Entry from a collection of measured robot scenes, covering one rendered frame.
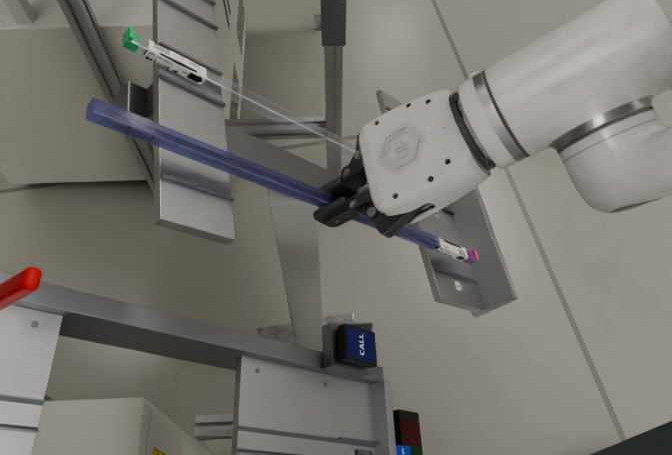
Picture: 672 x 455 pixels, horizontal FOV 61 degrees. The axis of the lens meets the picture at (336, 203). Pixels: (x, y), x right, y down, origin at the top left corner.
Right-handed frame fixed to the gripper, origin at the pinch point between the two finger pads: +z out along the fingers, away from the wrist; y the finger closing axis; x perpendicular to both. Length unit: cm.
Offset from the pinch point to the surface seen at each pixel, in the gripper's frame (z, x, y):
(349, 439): 12.0, 13.5, 19.3
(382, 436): 10.6, 18.3, 19.1
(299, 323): 36, 40, -7
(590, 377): 5, 113, 3
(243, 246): 71, 65, -47
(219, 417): 55, 37, 5
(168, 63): 4.4, -17.1, -10.3
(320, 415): 13.2, 10.5, 16.6
